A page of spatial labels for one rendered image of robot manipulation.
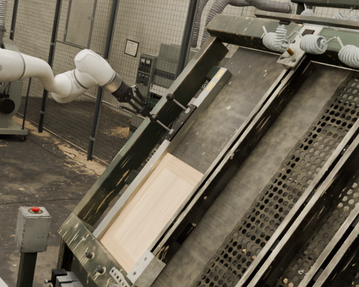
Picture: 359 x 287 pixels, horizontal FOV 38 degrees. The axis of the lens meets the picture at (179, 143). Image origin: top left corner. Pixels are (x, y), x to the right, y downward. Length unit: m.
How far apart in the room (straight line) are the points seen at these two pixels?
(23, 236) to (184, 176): 0.77
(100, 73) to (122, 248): 0.73
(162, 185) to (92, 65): 0.58
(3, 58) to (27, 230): 0.92
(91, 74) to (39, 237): 0.77
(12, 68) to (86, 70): 0.47
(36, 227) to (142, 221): 0.51
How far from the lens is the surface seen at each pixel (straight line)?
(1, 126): 7.34
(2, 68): 1.79
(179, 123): 2.36
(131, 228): 2.24
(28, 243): 2.47
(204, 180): 2.00
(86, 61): 2.19
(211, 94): 2.39
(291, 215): 1.67
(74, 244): 2.44
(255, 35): 2.35
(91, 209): 2.57
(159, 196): 2.22
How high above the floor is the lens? 1.83
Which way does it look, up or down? 12 degrees down
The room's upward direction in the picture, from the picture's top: 11 degrees clockwise
